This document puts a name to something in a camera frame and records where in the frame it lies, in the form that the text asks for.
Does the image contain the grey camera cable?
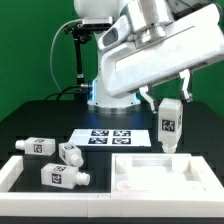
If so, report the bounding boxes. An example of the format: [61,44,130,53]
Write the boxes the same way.
[49,18,84,94]

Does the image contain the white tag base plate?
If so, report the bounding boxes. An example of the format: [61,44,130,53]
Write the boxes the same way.
[69,129,151,147]

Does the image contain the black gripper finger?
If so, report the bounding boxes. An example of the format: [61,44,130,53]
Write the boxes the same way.
[179,69,193,102]
[139,86,157,113]

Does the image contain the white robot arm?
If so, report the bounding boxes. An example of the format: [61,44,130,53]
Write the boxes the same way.
[74,0,224,113]

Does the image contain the white square tabletop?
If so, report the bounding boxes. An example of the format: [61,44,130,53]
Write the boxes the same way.
[111,153,224,193]

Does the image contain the black table platform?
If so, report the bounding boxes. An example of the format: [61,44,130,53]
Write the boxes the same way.
[0,100,224,224]

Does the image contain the white U-shaped obstacle fence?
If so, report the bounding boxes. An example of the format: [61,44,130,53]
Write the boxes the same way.
[0,156,224,218]

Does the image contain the black camera on stand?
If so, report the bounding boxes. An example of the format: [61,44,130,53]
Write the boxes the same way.
[64,23,92,102]

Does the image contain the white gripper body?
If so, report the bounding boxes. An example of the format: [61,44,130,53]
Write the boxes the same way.
[98,2,224,98]

